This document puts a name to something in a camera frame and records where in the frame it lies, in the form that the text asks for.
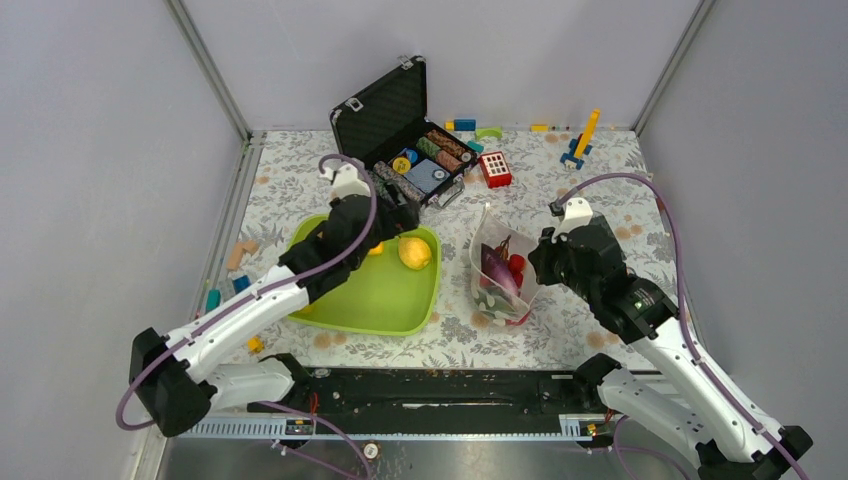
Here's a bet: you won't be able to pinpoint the clear zip top bag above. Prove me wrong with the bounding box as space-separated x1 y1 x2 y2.
468 204 540 326

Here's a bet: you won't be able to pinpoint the purple eggplant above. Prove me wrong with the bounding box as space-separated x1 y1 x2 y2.
480 244 519 296

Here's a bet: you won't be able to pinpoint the red apple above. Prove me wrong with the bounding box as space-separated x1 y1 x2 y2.
505 312 532 326

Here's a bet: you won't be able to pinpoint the green avocado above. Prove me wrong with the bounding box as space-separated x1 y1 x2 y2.
473 289 521 323

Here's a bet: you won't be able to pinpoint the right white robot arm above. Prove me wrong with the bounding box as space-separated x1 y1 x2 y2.
529 197 813 479

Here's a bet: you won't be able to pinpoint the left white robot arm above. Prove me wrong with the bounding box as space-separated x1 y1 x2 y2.
128 164 421 437

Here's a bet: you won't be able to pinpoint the orange mango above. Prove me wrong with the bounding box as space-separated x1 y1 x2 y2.
368 242 384 256

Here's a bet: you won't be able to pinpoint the yellow lemon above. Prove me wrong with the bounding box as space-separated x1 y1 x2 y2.
397 237 433 271

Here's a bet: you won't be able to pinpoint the green plastic tray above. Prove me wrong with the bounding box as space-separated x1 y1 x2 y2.
289 226 442 336

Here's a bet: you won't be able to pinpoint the black poker chip case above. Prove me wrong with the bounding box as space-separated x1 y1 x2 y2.
329 55 479 209

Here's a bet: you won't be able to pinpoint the tan wooden block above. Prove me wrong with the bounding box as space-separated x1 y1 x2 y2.
225 240 259 272

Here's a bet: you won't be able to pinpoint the blue yellow block tower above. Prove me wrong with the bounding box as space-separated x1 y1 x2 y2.
560 109 601 170

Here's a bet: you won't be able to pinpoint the red building block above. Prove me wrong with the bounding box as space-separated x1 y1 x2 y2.
478 151 513 189

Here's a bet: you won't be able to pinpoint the blue block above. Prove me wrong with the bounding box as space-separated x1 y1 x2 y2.
452 118 477 132

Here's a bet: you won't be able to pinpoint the green arch block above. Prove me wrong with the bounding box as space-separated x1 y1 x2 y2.
475 127 503 141

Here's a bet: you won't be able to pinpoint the blue grey floor blocks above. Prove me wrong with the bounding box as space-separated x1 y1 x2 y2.
203 274 252 313

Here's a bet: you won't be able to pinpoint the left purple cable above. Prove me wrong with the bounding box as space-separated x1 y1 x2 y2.
115 153 379 480

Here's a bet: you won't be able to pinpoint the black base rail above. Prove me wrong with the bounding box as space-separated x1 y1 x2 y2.
247 354 616 437

